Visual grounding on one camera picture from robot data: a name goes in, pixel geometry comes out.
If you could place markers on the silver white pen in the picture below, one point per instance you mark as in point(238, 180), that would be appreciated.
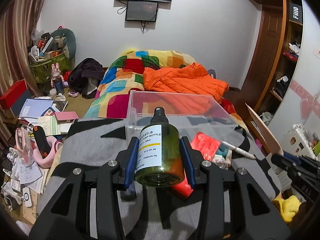
point(238, 150)

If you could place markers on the pink headphone stand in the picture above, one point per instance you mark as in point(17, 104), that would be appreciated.
point(44, 150)

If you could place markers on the red box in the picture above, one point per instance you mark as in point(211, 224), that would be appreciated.
point(12, 94)

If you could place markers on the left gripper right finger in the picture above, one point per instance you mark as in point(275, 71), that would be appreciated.
point(191, 160)

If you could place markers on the wooden shelf unit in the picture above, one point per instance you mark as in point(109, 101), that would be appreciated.
point(286, 57)

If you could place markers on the green cluttered storage basket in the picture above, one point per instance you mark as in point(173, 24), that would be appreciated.
point(41, 67)

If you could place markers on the colourful patchwork blanket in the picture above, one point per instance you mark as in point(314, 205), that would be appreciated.
point(126, 74)

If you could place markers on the grey neck pillow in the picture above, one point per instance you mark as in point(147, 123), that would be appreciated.
point(66, 41)

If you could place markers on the wall mounted monitor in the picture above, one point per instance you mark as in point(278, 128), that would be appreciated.
point(141, 11)

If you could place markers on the teal tape roll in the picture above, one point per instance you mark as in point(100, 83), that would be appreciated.
point(222, 150)

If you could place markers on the striped curtain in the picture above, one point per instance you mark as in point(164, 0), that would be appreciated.
point(19, 19)

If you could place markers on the wooden door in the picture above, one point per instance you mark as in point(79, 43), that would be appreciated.
point(263, 58)

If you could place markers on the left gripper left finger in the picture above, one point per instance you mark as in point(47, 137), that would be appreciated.
point(127, 160)

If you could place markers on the pink rabbit figure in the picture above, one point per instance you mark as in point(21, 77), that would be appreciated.
point(57, 79)

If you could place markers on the dark clothes pile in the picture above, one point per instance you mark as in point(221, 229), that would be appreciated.
point(86, 77)

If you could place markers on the red paper packet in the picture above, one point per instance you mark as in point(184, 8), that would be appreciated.
point(208, 147)

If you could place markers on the grey black fleece blanket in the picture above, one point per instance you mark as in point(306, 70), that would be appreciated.
point(157, 213)

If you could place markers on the blue notebook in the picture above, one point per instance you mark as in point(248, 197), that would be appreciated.
point(33, 108)

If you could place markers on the orange puffer jacket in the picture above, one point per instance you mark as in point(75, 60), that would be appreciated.
point(192, 79)

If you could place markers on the white suitcase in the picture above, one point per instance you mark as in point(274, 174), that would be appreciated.
point(298, 141)

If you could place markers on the clear plastic storage bin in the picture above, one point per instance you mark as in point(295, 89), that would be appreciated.
point(189, 113)

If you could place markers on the green pump spray bottle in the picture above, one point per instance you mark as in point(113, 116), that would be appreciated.
point(159, 162)

